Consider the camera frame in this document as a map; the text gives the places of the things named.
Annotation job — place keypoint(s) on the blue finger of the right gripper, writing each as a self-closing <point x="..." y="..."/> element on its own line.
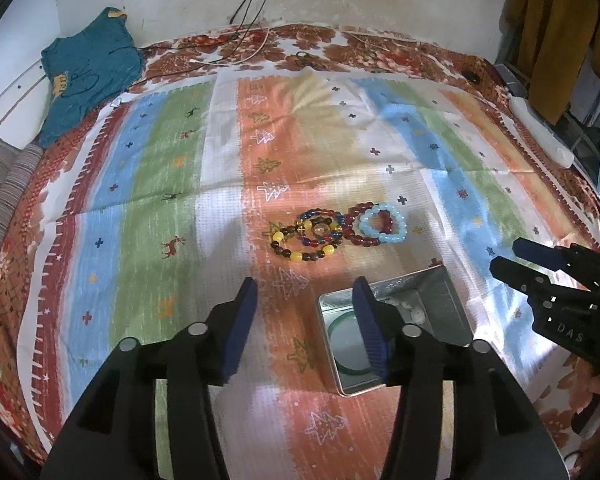
<point x="550" y="258"/>
<point x="522" y="278"/>

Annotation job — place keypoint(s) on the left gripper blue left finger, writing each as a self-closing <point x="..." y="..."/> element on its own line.
<point x="239" y="317"/>

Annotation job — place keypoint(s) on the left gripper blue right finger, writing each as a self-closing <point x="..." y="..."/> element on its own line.
<point x="377" y="324"/>

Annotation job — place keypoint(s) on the silver metal tin box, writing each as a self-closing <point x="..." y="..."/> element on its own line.
<point x="426" y="299"/>

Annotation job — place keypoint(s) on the floral red bed sheet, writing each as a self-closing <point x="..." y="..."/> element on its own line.
<point x="25" y="219"/>

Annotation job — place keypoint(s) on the striped colourful cloth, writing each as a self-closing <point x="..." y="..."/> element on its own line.
<point x="300" y="239"/>

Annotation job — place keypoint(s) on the mustard hanging garment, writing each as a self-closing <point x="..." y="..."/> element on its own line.
<point x="556" y="37"/>

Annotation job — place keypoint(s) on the black scissors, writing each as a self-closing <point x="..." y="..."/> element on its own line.
<point x="303" y="59"/>

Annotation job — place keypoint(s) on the grey striped pillow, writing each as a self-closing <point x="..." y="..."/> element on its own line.
<point x="16" y="170"/>

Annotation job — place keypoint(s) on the teal garment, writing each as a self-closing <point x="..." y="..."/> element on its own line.
<point x="87" y="69"/>

